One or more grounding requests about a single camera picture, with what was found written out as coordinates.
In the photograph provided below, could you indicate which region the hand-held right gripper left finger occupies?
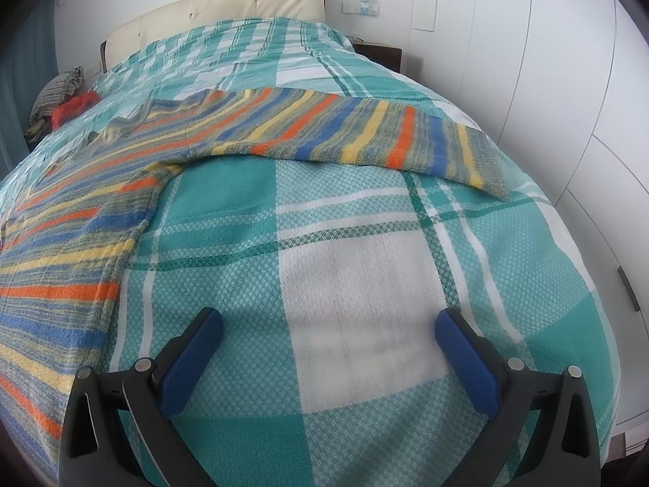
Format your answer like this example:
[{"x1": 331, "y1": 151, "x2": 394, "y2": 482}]
[{"x1": 58, "y1": 307, "x2": 225, "y2": 487}]

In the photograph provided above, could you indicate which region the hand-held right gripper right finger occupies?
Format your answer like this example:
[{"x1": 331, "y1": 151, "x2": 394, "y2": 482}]
[{"x1": 435, "y1": 307, "x2": 602, "y2": 487}]

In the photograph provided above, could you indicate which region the striped knit sweater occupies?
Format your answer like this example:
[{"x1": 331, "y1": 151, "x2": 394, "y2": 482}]
[{"x1": 0, "y1": 87, "x2": 510, "y2": 460}]

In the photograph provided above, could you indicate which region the grey clothes pile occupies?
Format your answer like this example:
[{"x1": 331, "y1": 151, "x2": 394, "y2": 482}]
[{"x1": 29, "y1": 66, "x2": 84, "y2": 123}]

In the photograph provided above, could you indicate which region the bed with teal plaid cover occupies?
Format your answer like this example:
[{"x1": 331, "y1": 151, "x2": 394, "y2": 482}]
[{"x1": 0, "y1": 16, "x2": 622, "y2": 487}]

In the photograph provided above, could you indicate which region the red cloth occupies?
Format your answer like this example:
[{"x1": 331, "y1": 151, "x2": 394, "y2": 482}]
[{"x1": 49, "y1": 92, "x2": 102, "y2": 129}]

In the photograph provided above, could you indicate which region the white wardrobe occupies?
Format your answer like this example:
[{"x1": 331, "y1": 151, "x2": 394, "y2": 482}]
[{"x1": 410, "y1": 0, "x2": 649, "y2": 427}]

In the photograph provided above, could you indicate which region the dark wooden nightstand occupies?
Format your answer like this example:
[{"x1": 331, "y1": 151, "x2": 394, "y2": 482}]
[{"x1": 347, "y1": 35, "x2": 404, "y2": 69}]

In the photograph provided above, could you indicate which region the blue curtain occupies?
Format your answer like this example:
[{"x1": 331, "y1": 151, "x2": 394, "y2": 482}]
[{"x1": 0, "y1": 0, "x2": 56, "y2": 163}]

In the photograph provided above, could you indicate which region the cream padded headboard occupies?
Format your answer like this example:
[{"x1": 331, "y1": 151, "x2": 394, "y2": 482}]
[{"x1": 99, "y1": 0, "x2": 328, "y2": 74}]

